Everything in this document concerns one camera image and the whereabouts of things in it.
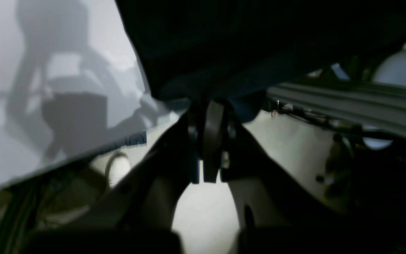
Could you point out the black t-shirt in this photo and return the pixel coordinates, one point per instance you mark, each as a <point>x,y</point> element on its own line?
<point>229,49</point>

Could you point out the office chair base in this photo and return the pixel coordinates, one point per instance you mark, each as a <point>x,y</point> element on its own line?
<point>392,70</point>

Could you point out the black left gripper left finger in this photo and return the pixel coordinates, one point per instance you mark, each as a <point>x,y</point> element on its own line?
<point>136,216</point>

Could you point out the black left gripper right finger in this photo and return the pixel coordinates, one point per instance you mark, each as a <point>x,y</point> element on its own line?
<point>278,216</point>

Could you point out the aluminium table frame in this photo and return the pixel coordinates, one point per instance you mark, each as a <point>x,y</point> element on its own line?
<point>375,104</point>

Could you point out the white sneaker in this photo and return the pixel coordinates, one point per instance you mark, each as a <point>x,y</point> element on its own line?
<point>117,167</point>

